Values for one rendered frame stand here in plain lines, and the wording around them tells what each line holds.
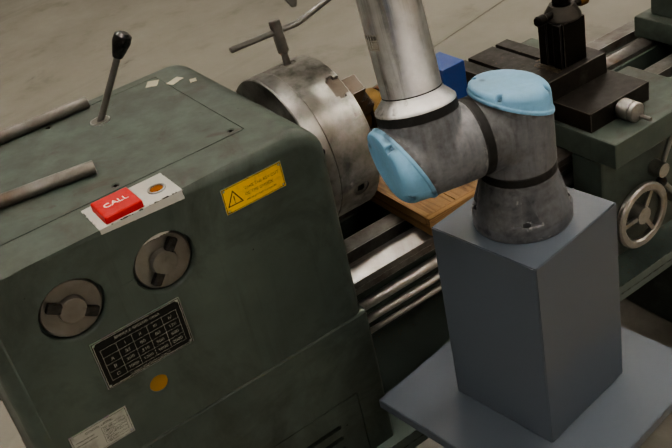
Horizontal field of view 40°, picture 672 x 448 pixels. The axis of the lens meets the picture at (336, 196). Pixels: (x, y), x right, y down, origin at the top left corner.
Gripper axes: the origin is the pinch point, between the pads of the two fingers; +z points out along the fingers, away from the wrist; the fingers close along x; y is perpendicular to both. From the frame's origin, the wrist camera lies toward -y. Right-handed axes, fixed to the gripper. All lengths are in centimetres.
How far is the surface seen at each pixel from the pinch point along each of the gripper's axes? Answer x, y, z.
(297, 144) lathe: -27.2, -18.3, 16.0
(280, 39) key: 0.8, -3.5, 6.0
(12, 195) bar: -11, -59, 9
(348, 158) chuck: -14.1, -4.5, 27.3
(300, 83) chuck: -6.4, -5.5, 13.2
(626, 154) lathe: -22, 52, 51
